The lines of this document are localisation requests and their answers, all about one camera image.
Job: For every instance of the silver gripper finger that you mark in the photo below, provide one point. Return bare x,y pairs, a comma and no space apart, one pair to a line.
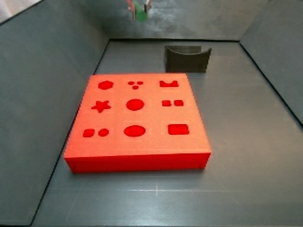
146,5
130,8

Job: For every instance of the green round cylinder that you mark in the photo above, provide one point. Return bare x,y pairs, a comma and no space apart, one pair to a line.
140,12

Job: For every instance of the red foam shape board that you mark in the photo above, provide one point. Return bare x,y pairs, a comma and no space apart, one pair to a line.
137,124

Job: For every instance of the dark grey cradle block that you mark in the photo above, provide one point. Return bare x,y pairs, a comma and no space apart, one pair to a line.
185,59

